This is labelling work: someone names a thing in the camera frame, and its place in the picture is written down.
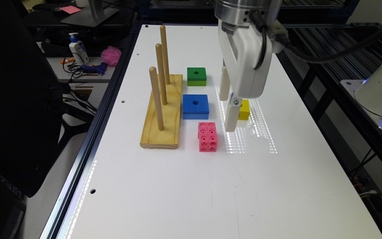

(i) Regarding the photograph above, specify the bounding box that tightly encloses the blue square block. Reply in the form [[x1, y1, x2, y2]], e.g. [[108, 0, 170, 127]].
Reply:
[[182, 94, 210, 120]]

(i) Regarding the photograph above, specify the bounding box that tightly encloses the front wooden peg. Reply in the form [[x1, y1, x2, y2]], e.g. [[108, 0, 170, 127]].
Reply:
[[149, 66, 164, 131]]

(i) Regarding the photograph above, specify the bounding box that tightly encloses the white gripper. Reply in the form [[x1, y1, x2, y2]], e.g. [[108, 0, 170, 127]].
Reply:
[[218, 21, 288, 132]]

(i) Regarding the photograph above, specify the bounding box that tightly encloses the blue glue gun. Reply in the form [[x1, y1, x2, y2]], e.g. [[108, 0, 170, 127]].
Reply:
[[81, 62, 107, 75]]

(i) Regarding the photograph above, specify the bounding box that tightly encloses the black tangled cable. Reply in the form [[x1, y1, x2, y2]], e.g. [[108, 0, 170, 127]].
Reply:
[[62, 54, 85, 80]]

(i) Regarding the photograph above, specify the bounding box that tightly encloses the silver monitor stand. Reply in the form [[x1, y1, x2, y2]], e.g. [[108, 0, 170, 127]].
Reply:
[[60, 0, 119, 27]]

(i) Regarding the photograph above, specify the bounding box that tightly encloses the pink cube cluster block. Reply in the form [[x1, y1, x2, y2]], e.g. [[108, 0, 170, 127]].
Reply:
[[198, 122, 218, 152]]

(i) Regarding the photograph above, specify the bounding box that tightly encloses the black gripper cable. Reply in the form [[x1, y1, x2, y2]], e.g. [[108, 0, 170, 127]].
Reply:
[[249, 9, 382, 70]]

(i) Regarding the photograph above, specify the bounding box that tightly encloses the green square block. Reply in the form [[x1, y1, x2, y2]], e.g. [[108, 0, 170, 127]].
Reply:
[[187, 67, 207, 86]]

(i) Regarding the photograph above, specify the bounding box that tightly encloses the pink sticky note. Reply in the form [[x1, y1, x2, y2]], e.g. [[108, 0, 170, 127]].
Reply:
[[60, 5, 81, 15]]

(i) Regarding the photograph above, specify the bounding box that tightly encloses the wooden peg board base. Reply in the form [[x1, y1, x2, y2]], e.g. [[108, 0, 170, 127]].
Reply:
[[140, 74, 183, 149]]

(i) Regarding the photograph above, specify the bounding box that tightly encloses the rear wooden peg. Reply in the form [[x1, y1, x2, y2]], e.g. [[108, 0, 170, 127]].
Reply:
[[160, 25, 170, 85]]

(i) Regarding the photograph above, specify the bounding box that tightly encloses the yellow square block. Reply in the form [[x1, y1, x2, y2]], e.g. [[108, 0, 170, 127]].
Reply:
[[238, 100, 250, 120]]

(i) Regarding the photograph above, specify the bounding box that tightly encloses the middle wooden peg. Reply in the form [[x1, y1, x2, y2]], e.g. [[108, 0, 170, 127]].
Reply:
[[155, 43, 167, 105]]

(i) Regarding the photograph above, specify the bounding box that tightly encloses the wooden peg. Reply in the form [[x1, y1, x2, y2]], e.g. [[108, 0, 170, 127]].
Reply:
[[149, 66, 164, 131], [155, 43, 167, 105], [160, 25, 170, 85]]

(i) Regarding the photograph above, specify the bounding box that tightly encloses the pink bath pouf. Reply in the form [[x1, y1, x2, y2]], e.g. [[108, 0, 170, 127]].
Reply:
[[101, 46, 121, 66]]

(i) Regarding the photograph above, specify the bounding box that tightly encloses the black aluminium frame rack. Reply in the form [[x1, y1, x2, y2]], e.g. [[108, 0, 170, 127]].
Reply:
[[277, 22, 382, 187]]

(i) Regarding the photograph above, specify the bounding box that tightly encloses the white lotion pump bottle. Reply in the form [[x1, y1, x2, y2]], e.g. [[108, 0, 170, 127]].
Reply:
[[69, 33, 90, 66]]

